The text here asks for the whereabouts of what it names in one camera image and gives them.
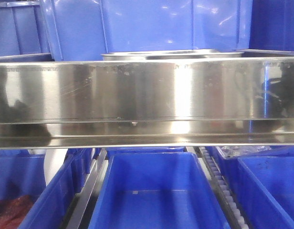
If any blue bin upper centre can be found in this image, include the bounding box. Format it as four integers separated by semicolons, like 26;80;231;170
41;0;252;61

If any blue bin rear lower centre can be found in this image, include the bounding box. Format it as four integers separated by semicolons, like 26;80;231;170
106;146;185;154

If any stainless steel shelf front rail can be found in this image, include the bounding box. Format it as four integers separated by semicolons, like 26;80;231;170
0;57;294;149

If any steel divider rail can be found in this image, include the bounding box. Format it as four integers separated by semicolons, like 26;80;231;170
65;149;108;229

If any blue bin upper left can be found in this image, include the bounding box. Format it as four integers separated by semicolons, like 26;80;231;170
0;0;50;58

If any blue bin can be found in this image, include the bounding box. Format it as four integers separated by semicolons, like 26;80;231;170
106;146;185;154
206;146;294;229
0;148;94;229
249;0;294;51
41;0;252;61
89;152;229;229
0;0;50;58

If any silver steel tray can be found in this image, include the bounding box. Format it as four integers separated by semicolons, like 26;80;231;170
102;49;294;61

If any blue bin lower right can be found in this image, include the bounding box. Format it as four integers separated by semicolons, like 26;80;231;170
206;146;294;229

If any blue bin upper right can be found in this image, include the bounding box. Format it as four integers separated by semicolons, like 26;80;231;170
249;0;294;51

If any white roller track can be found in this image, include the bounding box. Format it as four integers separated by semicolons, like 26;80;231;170
199;146;249;229

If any clear plastic bag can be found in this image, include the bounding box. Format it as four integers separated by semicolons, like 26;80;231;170
219;146;271;157

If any red cloth in bin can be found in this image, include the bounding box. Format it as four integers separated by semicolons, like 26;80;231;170
0;195;33;229

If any blue bin lower left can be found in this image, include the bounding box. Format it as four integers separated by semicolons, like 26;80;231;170
0;148;94;229

